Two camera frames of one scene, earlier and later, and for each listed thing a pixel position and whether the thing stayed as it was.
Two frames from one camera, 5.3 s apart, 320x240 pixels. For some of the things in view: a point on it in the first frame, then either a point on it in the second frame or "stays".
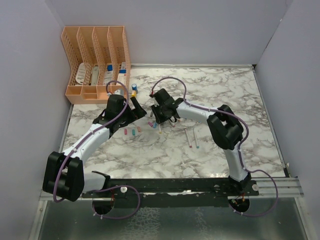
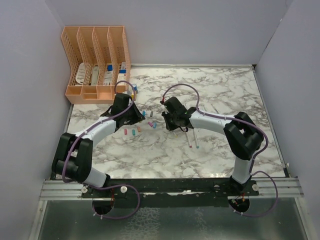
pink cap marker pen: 189,143 stays
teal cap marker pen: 197,146 stays
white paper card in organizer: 80,76 stays
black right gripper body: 159,114 -> 171,121
